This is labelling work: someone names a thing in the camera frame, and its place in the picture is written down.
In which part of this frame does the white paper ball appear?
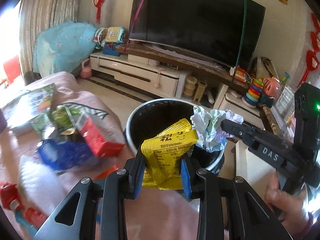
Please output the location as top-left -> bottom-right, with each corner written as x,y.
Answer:
190,106 -> 244,153

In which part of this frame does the red chair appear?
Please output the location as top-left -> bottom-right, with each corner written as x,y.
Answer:
3,56 -> 21,85

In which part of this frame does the pink table cloth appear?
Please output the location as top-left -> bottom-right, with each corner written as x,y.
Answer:
1,72 -> 199,239

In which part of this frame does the red milk carton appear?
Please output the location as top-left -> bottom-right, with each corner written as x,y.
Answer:
75,112 -> 125,158

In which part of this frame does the beige curtain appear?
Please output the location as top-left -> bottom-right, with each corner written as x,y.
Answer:
18,0 -> 79,84

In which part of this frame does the pink kettlebell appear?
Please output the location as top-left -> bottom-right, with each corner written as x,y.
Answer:
80,58 -> 92,79

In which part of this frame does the yellow snack wrapper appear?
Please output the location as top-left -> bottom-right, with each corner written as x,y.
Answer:
140,118 -> 198,190

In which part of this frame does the blue cloth covered bundle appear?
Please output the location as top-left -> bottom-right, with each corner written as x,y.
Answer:
33,21 -> 96,77

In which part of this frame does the toy telephone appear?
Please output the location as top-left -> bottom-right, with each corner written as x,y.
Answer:
102,27 -> 128,56

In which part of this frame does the children's picture book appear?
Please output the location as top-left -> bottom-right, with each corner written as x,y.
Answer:
2,83 -> 56,137

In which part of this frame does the blue plastic bag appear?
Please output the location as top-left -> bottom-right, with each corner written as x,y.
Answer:
36,139 -> 99,171

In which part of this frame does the green snack wrapper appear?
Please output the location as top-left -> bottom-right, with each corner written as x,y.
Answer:
31,106 -> 81,139

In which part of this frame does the white TV cabinet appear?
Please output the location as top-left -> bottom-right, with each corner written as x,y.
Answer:
90,53 -> 264,129

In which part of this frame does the black white trash bin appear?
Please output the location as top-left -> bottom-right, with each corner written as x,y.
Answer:
125,98 -> 225,175

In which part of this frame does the right hand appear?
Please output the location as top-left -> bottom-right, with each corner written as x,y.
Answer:
265,172 -> 313,239

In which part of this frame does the large black television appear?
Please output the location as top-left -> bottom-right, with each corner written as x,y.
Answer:
130,0 -> 265,69

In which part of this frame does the rainbow stacking ring toy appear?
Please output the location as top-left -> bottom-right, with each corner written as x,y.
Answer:
242,79 -> 264,108

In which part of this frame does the red cylindrical tube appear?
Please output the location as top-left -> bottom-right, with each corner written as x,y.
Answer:
1,182 -> 48,229

